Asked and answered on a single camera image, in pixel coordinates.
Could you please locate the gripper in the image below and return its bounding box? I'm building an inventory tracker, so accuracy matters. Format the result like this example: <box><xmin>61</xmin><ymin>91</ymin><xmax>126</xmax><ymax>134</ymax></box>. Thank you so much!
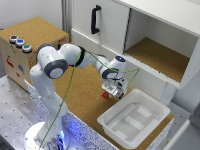
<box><xmin>101</xmin><ymin>77</ymin><xmax>127</xmax><ymax>100</ymax></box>

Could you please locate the pink block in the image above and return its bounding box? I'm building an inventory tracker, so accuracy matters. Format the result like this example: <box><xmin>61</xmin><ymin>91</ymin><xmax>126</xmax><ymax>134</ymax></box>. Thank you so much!
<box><xmin>101</xmin><ymin>91</ymin><xmax>111</xmax><ymax>100</ymax></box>

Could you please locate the white plastic box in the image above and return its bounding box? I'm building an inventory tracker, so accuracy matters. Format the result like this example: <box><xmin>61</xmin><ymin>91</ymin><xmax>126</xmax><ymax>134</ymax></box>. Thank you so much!
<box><xmin>96</xmin><ymin>88</ymin><xmax>171</xmax><ymax>150</ymax></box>

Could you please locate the white sliding door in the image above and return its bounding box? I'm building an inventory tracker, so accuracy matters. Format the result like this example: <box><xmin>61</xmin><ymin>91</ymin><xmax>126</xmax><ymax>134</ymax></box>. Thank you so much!
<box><xmin>71</xmin><ymin>0</ymin><xmax>131</xmax><ymax>55</ymax></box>

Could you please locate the white cabinet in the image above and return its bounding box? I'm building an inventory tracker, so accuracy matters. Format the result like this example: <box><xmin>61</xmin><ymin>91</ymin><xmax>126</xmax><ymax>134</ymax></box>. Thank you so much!
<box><xmin>70</xmin><ymin>0</ymin><xmax>200</xmax><ymax>106</ymax></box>

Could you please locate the wooden drawer box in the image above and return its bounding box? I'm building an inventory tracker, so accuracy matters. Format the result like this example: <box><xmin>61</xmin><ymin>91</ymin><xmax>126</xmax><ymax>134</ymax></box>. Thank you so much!
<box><xmin>0</xmin><ymin>16</ymin><xmax>71</xmax><ymax>92</ymax></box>

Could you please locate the green button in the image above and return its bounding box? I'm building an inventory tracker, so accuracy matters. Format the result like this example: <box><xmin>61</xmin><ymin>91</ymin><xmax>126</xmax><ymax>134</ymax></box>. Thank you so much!
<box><xmin>21</xmin><ymin>43</ymin><xmax>33</xmax><ymax>54</ymax></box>

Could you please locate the blue button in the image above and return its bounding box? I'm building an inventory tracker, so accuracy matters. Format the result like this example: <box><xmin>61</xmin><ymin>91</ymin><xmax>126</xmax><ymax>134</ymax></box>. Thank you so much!
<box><xmin>14</xmin><ymin>38</ymin><xmax>26</xmax><ymax>48</ymax></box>

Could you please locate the red button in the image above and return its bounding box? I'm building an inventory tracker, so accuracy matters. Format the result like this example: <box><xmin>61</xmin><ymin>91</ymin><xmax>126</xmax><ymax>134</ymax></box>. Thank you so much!
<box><xmin>8</xmin><ymin>34</ymin><xmax>19</xmax><ymax>44</ymax></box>

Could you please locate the green cable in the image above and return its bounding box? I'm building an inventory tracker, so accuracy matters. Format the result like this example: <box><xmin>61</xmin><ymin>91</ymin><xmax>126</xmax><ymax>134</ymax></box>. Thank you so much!
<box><xmin>38</xmin><ymin>49</ymin><xmax>141</xmax><ymax>150</ymax></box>

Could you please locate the black door handle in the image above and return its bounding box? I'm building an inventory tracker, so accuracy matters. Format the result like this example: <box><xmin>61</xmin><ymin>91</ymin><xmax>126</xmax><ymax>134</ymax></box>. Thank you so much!
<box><xmin>90</xmin><ymin>4</ymin><xmax>102</xmax><ymax>35</ymax></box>

